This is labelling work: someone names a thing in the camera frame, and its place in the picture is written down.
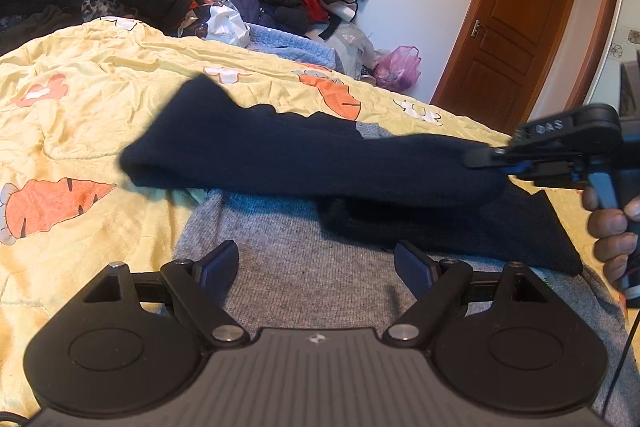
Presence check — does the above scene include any frosted flower print wardrobe door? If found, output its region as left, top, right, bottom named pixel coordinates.
left=606, top=0, right=640, bottom=108

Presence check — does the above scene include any clear plastic bag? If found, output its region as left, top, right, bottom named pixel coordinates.
left=330, top=22, right=391, bottom=78

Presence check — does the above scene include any white plastic bag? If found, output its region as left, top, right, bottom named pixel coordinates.
left=204, top=2, right=251, bottom=48

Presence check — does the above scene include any grey and navy sweater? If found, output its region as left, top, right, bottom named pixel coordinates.
left=120, top=74, right=628, bottom=408

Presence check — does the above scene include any leopard print cloth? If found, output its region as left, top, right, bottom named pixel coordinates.
left=80, top=0, right=139, bottom=22

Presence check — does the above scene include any pink plastic bag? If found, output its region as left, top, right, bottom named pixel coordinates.
left=372, top=46, right=422, bottom=92

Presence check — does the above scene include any dark brown cloth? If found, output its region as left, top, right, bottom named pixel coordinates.
left=0, top=4, right=83, bottom=56

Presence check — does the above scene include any light blue fleece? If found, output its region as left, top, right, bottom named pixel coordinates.
left=247, top=24, right=337, bottom=71

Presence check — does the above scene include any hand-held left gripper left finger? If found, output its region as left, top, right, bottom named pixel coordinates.
left=82, top=239, right=251, bottom=349

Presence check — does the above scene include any person's right hand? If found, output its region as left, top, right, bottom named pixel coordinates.
left=581, top=186, right=640, bottom=293

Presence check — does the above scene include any wooden door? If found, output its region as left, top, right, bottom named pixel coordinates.
left=430, top=0, right=626, bottom=124

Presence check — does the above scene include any yellow carrot print blanket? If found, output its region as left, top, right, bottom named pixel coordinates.
left=0, top=17, right=640, bottom=423

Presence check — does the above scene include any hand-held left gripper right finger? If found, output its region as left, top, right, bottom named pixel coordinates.
left=382, top=240, right=551, bottom=349

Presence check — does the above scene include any black cable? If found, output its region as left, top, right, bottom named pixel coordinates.
left=601, top=304, right=640, bottom=419

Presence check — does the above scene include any navy padded jacket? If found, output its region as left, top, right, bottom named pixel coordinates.
left=220, top=0, right=317, bottom=38

